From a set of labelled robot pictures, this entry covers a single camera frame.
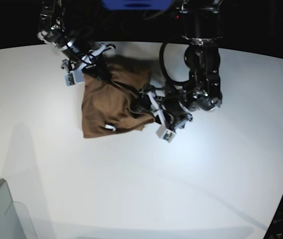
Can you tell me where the blue plastic bin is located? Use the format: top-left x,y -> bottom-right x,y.
102,0 -> 174,10

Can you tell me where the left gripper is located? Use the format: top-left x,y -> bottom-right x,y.
139,86 -> 193,131

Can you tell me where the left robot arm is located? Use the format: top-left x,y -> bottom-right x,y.
141,0 -> 222,132

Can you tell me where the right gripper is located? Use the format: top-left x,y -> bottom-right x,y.
61,42 -> 116,81

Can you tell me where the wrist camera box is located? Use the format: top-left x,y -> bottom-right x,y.
156,125 -> 176,143
64,70 -> 84,86

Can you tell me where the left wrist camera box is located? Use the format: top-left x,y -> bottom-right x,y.
156,125 -> 176,143

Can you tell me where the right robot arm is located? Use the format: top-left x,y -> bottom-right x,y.
37,0 -> 115,86

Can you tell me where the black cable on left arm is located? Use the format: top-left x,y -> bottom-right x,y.
159,42 -> 194,85

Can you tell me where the grey box at table corner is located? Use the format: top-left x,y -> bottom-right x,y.
0,179 -> 38,239

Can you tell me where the power strip with red light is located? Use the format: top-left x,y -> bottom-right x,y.
170,11 -> 182,20

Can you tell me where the brown t-shirt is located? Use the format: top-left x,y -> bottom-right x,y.
82,55 -> 155,138

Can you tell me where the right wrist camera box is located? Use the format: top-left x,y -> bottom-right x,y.
64,70 -> 84,86

